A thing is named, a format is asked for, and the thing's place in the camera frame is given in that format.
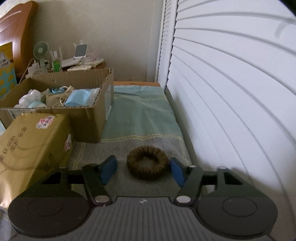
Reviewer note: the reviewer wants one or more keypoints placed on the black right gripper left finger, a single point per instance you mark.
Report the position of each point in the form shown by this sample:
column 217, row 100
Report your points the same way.
column 96, row 177

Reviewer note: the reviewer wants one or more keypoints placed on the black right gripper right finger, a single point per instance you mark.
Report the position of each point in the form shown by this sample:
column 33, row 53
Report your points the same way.
column 188, row 178

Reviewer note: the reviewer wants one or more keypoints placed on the white sock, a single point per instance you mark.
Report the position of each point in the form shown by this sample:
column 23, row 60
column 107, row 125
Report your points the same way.
column 29, row 98

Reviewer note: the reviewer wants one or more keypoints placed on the brown hair scrunchie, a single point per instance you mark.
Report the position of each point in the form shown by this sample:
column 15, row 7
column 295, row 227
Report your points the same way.
column 148, row 163

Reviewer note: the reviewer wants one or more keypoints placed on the open cardboard box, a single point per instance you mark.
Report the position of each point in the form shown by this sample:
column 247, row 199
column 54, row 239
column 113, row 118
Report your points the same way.
column 87, row 121

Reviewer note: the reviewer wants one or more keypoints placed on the brown tissue pack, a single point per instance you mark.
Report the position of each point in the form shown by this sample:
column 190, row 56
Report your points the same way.
column 33, row 145

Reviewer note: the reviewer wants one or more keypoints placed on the blue face mask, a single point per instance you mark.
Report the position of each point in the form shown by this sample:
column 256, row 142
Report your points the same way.
column 82, row 97

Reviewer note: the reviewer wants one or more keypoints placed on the white router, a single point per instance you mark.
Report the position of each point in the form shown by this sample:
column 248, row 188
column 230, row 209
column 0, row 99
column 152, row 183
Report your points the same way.
column 64, row 63

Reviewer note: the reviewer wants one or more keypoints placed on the green small bottle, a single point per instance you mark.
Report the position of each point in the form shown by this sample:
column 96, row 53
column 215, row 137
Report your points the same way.
column 56, row 62

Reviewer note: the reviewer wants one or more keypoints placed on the white louvered door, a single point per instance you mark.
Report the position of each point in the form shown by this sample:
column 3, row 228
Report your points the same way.
column 229, row 69

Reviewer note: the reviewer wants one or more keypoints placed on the white power strip charger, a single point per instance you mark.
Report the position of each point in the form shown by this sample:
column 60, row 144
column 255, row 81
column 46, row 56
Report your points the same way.
column 33, row 69

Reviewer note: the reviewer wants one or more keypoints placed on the yellow blue snack bag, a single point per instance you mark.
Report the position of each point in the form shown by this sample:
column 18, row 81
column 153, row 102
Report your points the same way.
column 7, row 69

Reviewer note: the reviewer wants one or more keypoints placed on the green desk fan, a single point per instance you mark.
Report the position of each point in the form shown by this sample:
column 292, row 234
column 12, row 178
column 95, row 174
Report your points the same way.
column 40, row 51

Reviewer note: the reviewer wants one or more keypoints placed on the wooden headboard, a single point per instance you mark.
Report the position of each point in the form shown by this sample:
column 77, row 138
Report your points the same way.
column 15, row 28

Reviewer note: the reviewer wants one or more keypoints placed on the drawstring cloth pouch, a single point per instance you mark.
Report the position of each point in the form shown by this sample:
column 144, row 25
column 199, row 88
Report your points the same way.
column 58, row 99

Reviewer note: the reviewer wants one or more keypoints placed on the wooden bed frame edge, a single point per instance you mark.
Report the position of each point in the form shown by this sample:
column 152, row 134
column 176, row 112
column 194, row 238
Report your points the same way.
column 137, row 83

